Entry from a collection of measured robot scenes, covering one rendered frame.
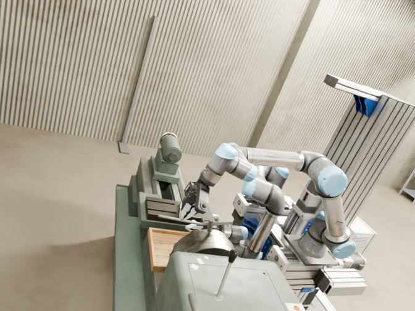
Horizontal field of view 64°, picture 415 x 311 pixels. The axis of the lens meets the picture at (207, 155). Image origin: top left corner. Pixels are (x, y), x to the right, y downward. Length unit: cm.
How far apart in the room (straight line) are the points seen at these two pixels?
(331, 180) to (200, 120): 387
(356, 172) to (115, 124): 361
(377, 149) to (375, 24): 445
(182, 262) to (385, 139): 127
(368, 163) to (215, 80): 336
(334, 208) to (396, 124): 65
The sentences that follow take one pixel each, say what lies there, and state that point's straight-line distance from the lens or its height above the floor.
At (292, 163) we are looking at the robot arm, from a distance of 152.
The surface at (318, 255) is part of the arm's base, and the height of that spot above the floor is 118.
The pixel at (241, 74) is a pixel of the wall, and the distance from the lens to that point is 515.
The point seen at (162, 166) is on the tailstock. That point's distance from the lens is 253.
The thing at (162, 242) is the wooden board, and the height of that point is 88.
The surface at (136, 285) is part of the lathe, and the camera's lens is 218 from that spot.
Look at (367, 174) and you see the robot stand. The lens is 208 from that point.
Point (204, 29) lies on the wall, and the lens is 478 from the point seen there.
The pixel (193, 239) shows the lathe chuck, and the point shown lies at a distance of 153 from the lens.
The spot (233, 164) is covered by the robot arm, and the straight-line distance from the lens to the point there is 127.
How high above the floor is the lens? 211
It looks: 22 degrees down
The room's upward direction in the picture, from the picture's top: 21 degrees clockwise
